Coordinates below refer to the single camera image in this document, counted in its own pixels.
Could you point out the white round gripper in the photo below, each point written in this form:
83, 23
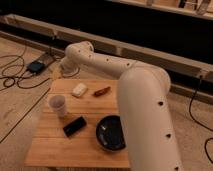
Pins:
68, 66

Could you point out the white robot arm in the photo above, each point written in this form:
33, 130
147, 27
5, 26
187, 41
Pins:
142, 104

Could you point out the white sponge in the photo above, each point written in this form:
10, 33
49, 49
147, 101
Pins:
79, 90

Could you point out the black rectangular sponge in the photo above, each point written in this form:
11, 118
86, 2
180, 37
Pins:
74, 126

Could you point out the black power adapter box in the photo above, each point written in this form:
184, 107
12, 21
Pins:
35, 67

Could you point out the translucent plastic cup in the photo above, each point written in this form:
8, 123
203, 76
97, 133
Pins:
57, 104

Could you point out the black round bowl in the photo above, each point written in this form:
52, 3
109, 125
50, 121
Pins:
109, 133

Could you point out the long wooden beam frame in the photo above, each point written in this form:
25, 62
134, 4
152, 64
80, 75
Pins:
187, 67

